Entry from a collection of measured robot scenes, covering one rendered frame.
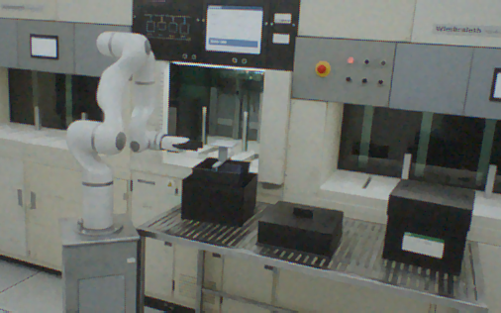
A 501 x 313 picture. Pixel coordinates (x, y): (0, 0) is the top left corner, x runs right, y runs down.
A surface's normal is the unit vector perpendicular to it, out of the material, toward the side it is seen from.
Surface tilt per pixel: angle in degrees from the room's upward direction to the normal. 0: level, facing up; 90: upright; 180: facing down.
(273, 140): 90
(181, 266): 90
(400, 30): 90
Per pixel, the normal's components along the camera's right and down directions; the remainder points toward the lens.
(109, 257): 0.40, 0.23
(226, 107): -0.36, 0.18
